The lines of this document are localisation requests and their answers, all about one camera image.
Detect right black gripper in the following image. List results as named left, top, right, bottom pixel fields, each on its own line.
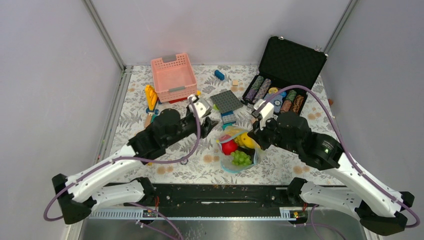
left=247, top=112, right=301, bottom=154

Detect clear zip top bag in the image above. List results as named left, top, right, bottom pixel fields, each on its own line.
left=216, top=125, right=264, bottom=174

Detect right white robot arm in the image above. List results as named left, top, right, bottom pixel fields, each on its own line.
left=248, top=112, right=415, bottom=236

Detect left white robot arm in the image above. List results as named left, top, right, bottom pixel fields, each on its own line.
left=51, top=105, right=218, bottom=225

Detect red fake apple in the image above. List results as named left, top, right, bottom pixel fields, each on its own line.
left=218, top=134, right=238, bottom=156

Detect purple fake eggplant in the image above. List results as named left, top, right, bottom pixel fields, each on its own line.
left=237, top=146, right=256, bottom=160

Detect yellow fake banana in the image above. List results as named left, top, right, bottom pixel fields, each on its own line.
left=233, top=132, right=258, bottom=149

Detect green fake grapes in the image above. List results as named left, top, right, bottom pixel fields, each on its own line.
left=230, top=150, right=253, bottom=166

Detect teal toy block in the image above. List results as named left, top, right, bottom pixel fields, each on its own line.
left=222, top=123, right=233, bottom=130

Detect grey lego brick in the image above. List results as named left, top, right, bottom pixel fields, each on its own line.
left=221, top=111, right=237, bottom=125

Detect grey lego baseplate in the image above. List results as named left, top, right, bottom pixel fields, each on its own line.
left=210, top=90, right=244, bottom=114

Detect red toy brick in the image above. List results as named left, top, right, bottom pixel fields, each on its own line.
left=169, top=97, right=188, bottom=104

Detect blue toy brick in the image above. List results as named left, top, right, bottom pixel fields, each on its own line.
left=214, top=70, right=225, bottom=81

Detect pink plastic basket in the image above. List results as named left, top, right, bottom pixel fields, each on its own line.
left=150, top=53, right=198, bottom=103

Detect yellow toy block stack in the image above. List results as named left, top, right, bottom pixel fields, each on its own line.
left=144, top=84, right=159, bottom=113

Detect black poker chip case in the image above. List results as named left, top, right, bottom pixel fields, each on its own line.
left=241, top=36, right=328, bottom=106

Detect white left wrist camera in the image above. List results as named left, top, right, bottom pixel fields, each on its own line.
left=187, top=94, right=213, bottom=119

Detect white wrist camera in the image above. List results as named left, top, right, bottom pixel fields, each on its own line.
left=251, top=99, right=274, bottom=130
left=187, top=94, right=213, bottom=119

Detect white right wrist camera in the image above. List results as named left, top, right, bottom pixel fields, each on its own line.
left=251, top=99, right=274, bottom=130

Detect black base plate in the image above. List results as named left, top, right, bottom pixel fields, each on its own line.
left=96, top=178, right=320, bottom=220

